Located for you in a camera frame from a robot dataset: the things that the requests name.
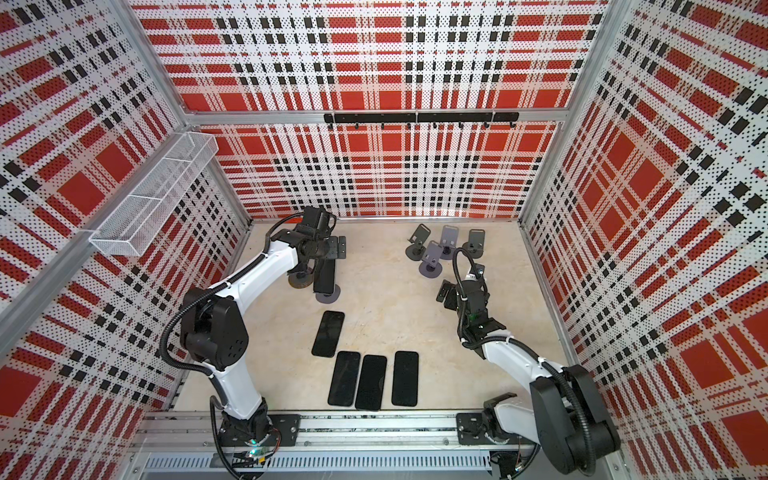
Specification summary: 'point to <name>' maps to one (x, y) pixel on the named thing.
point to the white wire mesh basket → (139, 219)
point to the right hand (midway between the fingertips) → (458, 287)
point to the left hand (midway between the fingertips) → (329, 251)
